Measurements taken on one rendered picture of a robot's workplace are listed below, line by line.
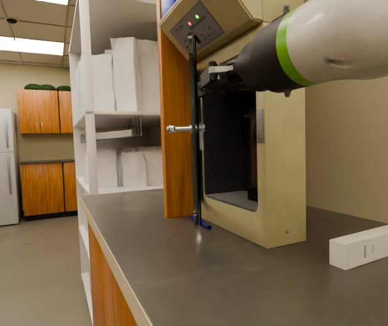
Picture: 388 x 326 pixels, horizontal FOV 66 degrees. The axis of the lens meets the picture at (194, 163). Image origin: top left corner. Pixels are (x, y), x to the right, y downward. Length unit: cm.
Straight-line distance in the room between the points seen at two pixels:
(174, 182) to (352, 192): 55
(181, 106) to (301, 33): 65
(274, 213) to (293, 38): 41
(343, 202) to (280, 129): 48
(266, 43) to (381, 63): 14
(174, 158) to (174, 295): 53
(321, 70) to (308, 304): 31
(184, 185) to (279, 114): 42
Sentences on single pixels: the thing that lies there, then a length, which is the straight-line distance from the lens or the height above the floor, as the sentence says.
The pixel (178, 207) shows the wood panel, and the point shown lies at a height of 97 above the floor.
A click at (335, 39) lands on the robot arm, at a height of 126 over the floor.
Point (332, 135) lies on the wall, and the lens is 109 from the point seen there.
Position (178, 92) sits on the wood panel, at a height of 133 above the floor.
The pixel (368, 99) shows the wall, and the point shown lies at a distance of 102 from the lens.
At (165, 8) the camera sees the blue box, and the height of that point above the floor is 153.
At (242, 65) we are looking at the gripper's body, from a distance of 45.
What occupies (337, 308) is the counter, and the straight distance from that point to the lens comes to 49.
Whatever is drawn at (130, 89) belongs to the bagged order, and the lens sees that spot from 186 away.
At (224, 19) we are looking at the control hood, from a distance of 72.
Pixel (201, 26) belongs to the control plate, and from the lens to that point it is 79.
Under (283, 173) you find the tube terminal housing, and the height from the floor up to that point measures 110.
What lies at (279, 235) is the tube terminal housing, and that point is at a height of 96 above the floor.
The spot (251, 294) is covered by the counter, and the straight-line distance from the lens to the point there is 50.
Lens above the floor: 117
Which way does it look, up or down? 3 degrees down
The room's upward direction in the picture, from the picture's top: 2 degrees counter-clockwise
